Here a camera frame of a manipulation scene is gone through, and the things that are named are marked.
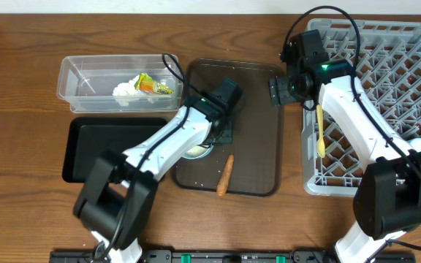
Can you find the dark brown serving tray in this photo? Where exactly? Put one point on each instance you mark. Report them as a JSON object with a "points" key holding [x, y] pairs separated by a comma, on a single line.
{"points": [[256, 132]]}

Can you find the clear plastic waste bin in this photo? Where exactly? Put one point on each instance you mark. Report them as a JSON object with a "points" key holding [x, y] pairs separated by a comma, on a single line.
{"points": [[87, 82]]}

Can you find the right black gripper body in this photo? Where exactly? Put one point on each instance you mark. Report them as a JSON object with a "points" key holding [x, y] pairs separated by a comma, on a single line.
{"points": [[288, 90]]}

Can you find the yellow plastic spoon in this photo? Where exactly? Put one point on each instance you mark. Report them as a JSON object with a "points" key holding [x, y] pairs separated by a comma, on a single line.
{"points": [[320, 143]]}

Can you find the light blue bowl with rice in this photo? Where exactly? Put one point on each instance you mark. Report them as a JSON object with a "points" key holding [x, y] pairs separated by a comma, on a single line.
{"points": [[198, 152]]}

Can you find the blue cup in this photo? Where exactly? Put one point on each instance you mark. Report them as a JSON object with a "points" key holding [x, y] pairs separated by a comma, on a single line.
{"points": [[416, 144]]}

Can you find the grey dishwasher rack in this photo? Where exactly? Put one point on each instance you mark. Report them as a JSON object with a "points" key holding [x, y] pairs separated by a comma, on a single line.
{"points": [[390, 72]]}

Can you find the yellow snack wrapper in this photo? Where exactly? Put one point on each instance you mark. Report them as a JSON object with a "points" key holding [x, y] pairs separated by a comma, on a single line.
{"points": [[148, 85]]}

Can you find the orange carrot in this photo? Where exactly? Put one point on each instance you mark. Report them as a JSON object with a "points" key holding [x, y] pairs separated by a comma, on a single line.
{"points": [[224, 181]]}

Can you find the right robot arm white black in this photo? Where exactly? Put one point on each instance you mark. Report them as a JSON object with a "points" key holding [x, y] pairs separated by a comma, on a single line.
{"points": [[387, 203]]}

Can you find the white tissue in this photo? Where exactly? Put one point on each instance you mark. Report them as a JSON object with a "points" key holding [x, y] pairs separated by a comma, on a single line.
{"points": [[124, 93]]}

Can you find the black tray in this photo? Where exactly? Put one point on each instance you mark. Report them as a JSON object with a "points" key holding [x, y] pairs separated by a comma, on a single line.
{"points": [[90, 137]]}

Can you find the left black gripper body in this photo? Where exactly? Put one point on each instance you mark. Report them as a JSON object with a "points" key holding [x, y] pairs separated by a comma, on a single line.
{"points": [[226, 136]]}

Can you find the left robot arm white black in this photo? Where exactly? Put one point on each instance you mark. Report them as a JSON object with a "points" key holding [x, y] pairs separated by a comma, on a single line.
{"points": [[117, 196]]}

